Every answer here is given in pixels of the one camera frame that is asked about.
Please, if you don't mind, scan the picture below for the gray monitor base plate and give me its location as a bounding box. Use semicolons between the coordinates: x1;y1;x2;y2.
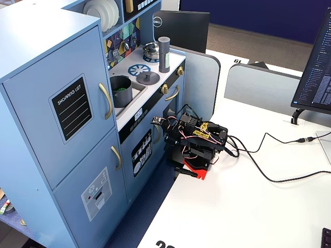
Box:
315;130;331;165

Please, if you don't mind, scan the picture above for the black monitor stand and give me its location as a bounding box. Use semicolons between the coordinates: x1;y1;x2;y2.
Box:
290;108;306;126

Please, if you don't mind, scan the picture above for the black Dell monitor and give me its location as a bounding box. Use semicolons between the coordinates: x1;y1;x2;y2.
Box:
153;10;210;54

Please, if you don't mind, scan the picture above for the monitor showing code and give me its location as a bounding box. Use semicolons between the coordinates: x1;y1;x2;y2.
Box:
290;7;331;115

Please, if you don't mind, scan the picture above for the black usb cable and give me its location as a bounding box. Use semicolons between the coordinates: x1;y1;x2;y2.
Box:
227;132;318;156

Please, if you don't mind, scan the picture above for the white plate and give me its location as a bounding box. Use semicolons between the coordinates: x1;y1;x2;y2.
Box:
103;0;121;25
89;0;114;29
82;1;106;33

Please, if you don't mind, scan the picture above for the blue toy kitchen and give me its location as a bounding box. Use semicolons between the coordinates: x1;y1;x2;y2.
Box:
0;0;187;248

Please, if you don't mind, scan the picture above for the gold fridge door handle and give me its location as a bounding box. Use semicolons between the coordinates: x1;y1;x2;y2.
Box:
98;82;114;120

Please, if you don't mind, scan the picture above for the gold dishwasher door handle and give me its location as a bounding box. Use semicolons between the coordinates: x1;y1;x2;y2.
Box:
153;123;161;145

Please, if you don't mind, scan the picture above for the low gray desk divider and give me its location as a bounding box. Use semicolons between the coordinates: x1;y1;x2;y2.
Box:
223;63;304;116

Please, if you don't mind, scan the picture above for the black table clamp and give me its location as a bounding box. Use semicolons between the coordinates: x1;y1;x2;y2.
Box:
173;166;198;179

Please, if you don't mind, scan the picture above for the steel pot with lid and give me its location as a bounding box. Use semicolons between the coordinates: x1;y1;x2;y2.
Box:
142;42;160;60

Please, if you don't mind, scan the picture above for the small black circuit board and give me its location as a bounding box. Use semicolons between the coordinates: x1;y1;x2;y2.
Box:
151;116;167;127

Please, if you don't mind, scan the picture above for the gold freezer door handle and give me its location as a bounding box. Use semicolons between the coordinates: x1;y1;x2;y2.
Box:
111;146;123;172

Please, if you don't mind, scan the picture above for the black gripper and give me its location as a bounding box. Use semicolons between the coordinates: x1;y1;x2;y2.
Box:
164;123;187;164

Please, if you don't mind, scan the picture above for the red robot base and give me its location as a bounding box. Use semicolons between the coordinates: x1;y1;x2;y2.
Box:
183;157;209;181

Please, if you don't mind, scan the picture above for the black power cable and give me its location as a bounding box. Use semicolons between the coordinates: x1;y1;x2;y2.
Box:
227;135;331;184

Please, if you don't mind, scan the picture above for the gray pot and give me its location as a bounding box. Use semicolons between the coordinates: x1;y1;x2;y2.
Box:
110;75;133;109

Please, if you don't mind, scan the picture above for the gray salt shaker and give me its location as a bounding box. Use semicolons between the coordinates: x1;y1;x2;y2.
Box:
158;36;172;74

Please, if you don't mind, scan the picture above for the gray pot lid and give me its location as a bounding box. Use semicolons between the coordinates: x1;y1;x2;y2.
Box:
136;71;160;85

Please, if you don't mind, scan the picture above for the black keyboard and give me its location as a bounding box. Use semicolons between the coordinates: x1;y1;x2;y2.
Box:
321;227;331;248

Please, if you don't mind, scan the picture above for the gold oven door handle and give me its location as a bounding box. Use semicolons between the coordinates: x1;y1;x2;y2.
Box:
164;85;180;102

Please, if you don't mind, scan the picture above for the gray sink basin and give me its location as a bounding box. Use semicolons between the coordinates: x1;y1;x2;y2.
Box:
113;82;148;118

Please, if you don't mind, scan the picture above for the large gray desk divider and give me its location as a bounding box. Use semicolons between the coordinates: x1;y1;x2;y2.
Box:
169;45;221;122

